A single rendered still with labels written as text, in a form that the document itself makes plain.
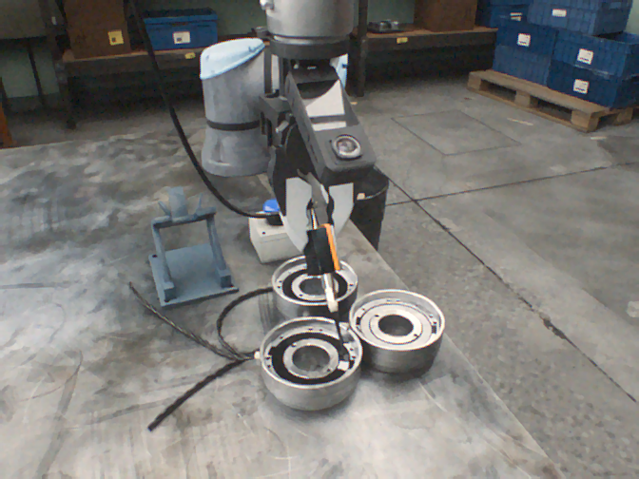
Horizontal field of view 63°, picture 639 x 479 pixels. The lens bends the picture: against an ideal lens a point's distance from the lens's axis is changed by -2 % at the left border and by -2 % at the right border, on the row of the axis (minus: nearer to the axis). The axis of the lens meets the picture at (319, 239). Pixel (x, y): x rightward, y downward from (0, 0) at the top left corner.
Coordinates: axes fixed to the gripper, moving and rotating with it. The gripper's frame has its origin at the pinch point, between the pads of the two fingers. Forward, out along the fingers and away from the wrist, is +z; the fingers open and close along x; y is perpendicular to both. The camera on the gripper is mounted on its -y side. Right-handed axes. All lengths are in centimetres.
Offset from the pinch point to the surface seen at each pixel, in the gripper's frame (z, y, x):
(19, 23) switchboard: 29, 378, 61
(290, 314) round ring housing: 11.2, 2.8, 2.4
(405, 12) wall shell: 41, 387, -243
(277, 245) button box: 10.7, 17.1, -0.8
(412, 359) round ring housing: 10.6, -9.8, -6.5
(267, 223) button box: 8.7, 20.2, -0.5
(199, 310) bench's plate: 13.2, 10.2, 11.9
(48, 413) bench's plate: 13.2, -0.4, 29.4
